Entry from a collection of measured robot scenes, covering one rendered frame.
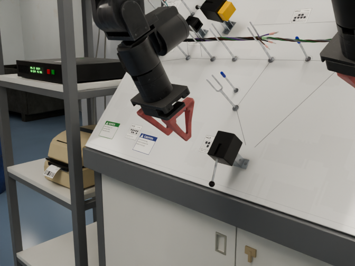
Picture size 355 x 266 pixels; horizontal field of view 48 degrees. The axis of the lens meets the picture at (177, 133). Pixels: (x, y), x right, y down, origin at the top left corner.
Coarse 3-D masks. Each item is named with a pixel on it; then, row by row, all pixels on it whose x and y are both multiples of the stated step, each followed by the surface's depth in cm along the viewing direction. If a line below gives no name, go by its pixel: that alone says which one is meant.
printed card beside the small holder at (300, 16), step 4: (304, 8) 108; (308, 8) 107; (296, 12) 109; (300, 12) 108; (304, 12) 107; (308, 12) 106; (292, 16) 109; (296, 16) 108; (300, 16) 107; (304, 16) 106; (308, 16) 106; (292, 20) 108; (296, 20) 107; (300, 20) 107; (304, 20) 106
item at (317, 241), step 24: (96, 168) 128; (120, 168) 119; (144, 168) 112; (168, 192) 106; (192, 192) 100; (216, 192) 95; (216, 216) 96; (240, 216) 90; (264, 216) 86; (288, 216) 83; (288, 240) 83; (312, 240) 79; (336, 240) 75; (336, 264) 76
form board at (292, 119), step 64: (192, 0) 138; (256, 0) 120; (320, 0) 106; (192, 64) 122; (256, 64) 108; (320, 64) 96; (128, 128) 124; (192, 128) 109; (256, 128) 98; (320, 128) 88; (256, 192) 89; (320, 192) 81
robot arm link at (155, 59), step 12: (144, 36) 65; (156, 36) 67; (120, 48) 66; (132, 48) 64; (144, 48) 65; (156, 48) 69; (132, 60) 65; (144, 60) 65; (156, 60) 67; (132, 72) 67; (144, 72) 66
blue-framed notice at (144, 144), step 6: (138, 138) 119; (144, 138) 118; (150, 138) 117; (156, 138) 115; (138, 144) 118; (144, 144) 117; (150, 144) 116; (138, 150) 117; (144, 150) 116; (150, 150) 114
